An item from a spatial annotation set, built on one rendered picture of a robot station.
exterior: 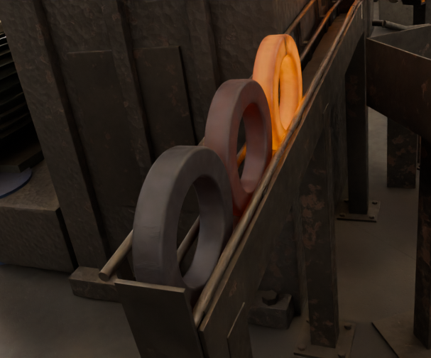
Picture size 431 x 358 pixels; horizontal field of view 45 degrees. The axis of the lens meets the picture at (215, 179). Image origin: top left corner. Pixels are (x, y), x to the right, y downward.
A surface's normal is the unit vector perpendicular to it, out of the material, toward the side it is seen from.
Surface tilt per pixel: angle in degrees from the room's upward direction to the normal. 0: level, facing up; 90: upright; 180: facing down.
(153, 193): 34
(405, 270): 0
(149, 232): 59
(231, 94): 20
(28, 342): 0
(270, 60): 38
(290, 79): 94
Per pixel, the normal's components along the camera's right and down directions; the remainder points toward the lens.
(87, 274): -0.14, -0.89
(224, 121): -0.36, -0.29
